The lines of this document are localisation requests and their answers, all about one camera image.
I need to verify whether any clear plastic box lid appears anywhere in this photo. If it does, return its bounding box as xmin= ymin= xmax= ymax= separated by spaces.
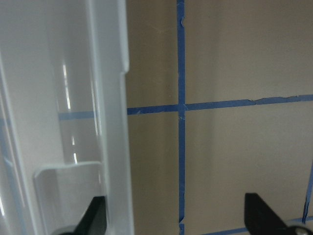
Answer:
xmin=0 ymin=0 xmax=134 ymax=235

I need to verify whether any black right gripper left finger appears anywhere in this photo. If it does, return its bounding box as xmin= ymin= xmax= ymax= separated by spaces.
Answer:
xmin=73 ymin=196 xmax=107 ymax=235

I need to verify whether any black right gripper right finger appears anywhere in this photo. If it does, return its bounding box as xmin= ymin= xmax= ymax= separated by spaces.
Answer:
xmin=244 ymin=193 xmax=288 ymax=235

